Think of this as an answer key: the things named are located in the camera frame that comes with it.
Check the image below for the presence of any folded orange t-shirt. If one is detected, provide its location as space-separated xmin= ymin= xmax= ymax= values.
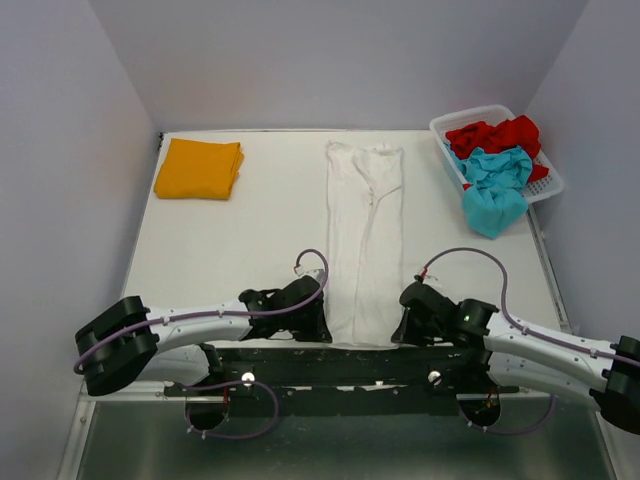
xmin=153 ymin=139 xmax=244 ymax=201

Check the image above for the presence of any white plastic laundry basket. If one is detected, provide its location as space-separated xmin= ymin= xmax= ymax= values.
xmin=429 ymin=104 xmax=564 ymax=204

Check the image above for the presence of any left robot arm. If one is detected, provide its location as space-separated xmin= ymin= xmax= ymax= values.
xmin=74 ymin=275 xmax=331 ymax=396

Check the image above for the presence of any white t-shirt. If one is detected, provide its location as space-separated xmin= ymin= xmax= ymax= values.
xmin=326 ymin=142 xmax=403 ymax=350

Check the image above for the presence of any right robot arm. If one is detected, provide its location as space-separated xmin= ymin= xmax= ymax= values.
xmin=392 ymin=281 xmax=639 ymax=434

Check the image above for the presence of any purple cable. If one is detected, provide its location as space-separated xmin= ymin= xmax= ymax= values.
xmin=73 ymin=248 xmax=330 ymax=441
xmin=413 ymin=247 xmax=640 ymax=436

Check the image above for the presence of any black mounting rail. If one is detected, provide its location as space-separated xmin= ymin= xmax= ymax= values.
xmin=164 ymin=346 xmax=498 ymax=417

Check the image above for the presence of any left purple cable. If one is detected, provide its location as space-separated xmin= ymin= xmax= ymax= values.
xmin=73 ymin=248 xmax=330 ymax=441

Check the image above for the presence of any red t-shirt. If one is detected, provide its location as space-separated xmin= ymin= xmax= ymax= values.
xmin=445 ymin=115 xmax=550 ymax=183

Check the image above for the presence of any turquoise t-shirt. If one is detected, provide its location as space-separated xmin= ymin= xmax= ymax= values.
xmin=447 ymin=146 xmax=533 ymax=239

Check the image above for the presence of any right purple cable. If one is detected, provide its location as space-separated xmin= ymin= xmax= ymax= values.
xmin=413 ymin=247 xmax=640 ymax=436

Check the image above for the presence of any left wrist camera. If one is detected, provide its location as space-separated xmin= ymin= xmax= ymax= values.
xmin=294 ymin=266 xmax=326 ymax=283

